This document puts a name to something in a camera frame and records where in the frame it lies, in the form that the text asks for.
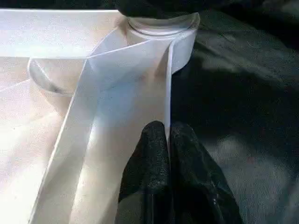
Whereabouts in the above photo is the white plastic table top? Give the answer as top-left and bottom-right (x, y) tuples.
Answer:
(0, 8), (198, 224)

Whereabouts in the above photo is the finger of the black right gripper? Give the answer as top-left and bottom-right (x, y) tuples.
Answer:
(115, 0), (211, 21)

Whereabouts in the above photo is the black work mat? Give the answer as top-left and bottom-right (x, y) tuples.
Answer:
(0, 0), (299, 224)

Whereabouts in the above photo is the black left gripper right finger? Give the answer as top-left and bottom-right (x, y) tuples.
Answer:
(169, 122), (244, 224)

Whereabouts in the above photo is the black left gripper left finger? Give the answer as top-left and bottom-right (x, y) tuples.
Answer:
(115, 120), (175, 224)

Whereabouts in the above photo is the white plastic table leg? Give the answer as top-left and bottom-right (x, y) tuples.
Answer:
(127, 11), (201, 38)

